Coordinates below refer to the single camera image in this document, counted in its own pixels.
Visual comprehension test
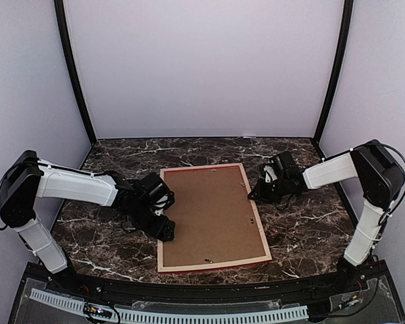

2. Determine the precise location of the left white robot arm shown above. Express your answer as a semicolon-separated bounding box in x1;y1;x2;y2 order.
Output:
0;150;176;294

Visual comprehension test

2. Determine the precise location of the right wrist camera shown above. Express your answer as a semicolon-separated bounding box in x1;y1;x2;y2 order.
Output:
269;151;300;179

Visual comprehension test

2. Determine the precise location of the left black corner post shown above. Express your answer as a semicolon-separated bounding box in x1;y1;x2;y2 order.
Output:
53;0;97;146

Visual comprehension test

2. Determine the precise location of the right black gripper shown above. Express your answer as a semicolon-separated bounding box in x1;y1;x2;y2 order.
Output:
250;177;289;205

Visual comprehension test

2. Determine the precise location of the wooden picture frame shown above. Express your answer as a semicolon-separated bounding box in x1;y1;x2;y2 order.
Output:
157;163;273;274

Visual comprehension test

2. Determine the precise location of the black front rail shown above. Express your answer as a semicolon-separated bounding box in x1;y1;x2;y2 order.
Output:
23;261;389;308

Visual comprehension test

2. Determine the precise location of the brown backing board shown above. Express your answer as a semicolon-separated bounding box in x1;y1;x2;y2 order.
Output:
161;167;267;267

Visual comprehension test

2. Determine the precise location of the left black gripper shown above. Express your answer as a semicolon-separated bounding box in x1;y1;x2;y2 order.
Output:
130;200;176;242

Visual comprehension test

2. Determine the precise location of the white slotted cable duct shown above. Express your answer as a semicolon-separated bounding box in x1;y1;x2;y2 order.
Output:
29;288;308;323

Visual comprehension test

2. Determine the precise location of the black corner post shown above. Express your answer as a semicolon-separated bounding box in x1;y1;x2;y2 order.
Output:
313;0;354;145
53;0;97;146

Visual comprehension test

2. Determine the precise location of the right black corner post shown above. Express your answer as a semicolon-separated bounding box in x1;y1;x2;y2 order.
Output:
313;0;354;145

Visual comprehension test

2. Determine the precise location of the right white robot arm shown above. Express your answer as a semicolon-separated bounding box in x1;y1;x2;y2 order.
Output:
248;140;405;267

